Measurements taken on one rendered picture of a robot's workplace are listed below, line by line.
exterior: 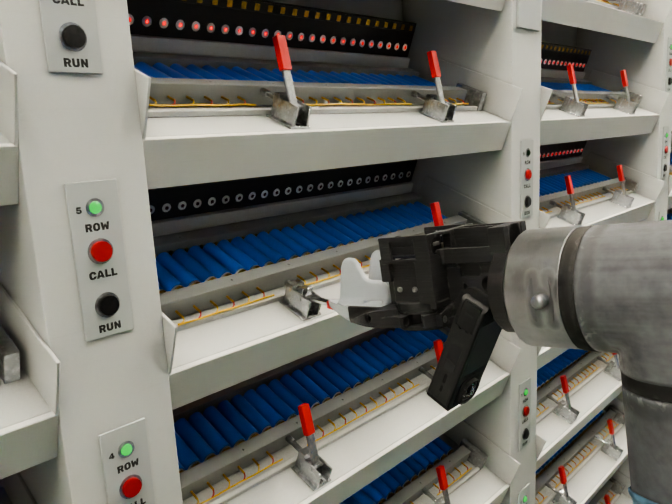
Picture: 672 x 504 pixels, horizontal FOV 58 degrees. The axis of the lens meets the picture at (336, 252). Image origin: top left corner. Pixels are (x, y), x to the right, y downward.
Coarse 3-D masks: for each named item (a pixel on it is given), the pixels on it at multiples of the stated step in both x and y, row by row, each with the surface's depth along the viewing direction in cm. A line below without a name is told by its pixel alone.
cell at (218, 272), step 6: (198, 246) 70; (192, 252) 69; (198, 252) 69; (204, 252) 69; (198, 258) 68; (204, 258) 68; (210, 258) 68; (204, 264) 68; (210, 264) 67; (216, 264) 67; (210, 270) 67; (216, 270) 66; (222, 270) 66; (228, 270) 67; (216, 276) 66; (222, 276) 66
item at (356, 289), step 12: (348, 264) 57; (348, 276) 57; (360, 276) 56; (348, 288) 58; (360, 288) 56; (372, 288) 55; (384, 288) 54; (336, 300) 61; (348, 300) 58; (360, 300) 57; (372, 300) 56; (384, 300) 54; (348, 312) 57
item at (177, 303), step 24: (456, 216) 97; (288, 264) 70; (312, 264) 72; (336, 264) 76; (192, 288) 61; (216, 288) 62; (240, 288) 65; (264, 288) 67; (168, 312) 58; (192, 312) 61; (216, 312) 61
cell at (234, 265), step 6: (204, 246) 71; (210, 246) 71; (216, 246) 71; (210, 252) 70; (216, 252) 70; (222, 252) 70; (216, 258) 69; (222, 258) 69; (228, 258) 69; (222, 264) 69; (228, 264) 68; (234, 264) 68; (240, 264) 69; (234, 270) 68
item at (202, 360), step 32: (352, 192) 91; (384, 192) 97; (448, 192) 101; (160, 224) 69; (192, 224) 72; (320, 288) 72; (224, 320) 62; (256, 320) 63; (288, 320) 64; (320, 320) 66; (192, 352) 56; (224, 352) 57; (256, 352) 60; (288, 352) 64; (192, 384) 55; (224, 384) 59
